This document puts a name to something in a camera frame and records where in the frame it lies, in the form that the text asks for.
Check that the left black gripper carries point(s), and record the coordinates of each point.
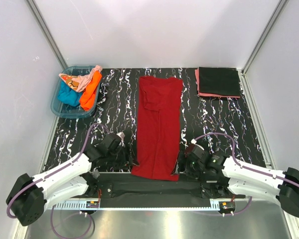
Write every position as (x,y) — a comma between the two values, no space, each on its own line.
(126,156)

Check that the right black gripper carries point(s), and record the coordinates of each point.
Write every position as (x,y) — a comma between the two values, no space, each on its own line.
(182,162)

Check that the red t shirt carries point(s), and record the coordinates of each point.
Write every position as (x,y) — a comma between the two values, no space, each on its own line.
(158,128)

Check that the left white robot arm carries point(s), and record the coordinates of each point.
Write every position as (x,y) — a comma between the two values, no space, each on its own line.
(31,196)

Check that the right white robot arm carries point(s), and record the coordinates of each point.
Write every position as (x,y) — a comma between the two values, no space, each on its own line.
(244,179)

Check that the orange t shirt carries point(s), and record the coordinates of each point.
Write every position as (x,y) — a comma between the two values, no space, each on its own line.
(88,97)

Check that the blue plastic bin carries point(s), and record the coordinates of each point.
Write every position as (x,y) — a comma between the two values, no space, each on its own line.
(63,110)

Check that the blue t shirt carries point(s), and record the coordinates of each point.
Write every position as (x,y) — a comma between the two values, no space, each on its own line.
(68,96)

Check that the pink printed t shirt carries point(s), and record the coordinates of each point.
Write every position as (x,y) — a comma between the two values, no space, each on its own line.
(78,77)

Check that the folded black t shirt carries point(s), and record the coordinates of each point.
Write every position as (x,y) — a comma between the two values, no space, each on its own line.
(221,82)

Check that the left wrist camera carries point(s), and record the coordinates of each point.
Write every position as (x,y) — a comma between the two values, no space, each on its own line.
(119,139)

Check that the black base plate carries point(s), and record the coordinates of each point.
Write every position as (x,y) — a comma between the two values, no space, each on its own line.
(124,190)

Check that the white slotted cable duct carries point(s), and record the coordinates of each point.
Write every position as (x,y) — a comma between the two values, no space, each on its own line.
(93,205)

